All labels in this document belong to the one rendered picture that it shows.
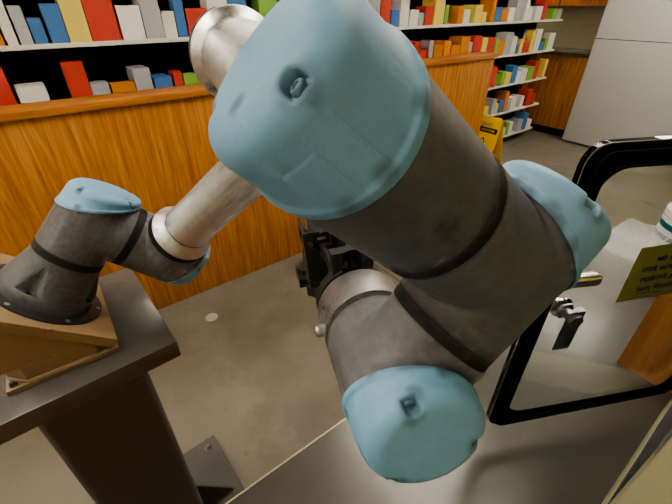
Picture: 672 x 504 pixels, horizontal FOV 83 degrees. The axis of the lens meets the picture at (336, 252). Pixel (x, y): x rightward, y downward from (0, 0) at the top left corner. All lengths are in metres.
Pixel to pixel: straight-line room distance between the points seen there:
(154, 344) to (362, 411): 0.63
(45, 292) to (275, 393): 1.25
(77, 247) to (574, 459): 0.84
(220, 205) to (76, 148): 1.39
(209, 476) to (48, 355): 1.01
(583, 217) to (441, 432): 0.13
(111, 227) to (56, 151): 1.25
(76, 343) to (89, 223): 0.21
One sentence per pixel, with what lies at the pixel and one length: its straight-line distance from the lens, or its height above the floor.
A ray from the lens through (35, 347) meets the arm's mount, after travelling 0.81.
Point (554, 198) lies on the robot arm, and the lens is 0.22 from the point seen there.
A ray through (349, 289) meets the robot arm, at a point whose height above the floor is 1.30.
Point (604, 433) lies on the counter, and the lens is 0.76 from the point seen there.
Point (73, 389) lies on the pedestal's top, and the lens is 0.81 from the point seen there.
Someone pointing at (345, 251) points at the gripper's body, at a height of 1.31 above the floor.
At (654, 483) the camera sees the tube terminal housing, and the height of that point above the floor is 1.14.
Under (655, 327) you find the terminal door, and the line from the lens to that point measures 0.63.
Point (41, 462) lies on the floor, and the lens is 2.02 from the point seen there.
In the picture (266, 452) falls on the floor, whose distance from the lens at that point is 1.71.
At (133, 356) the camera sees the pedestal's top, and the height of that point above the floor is 0.94.
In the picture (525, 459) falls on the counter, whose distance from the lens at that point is 0.68.
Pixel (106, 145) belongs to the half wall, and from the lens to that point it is 2.00.
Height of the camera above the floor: 1.49
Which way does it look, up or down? 34 degrees down
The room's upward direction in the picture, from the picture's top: straight up
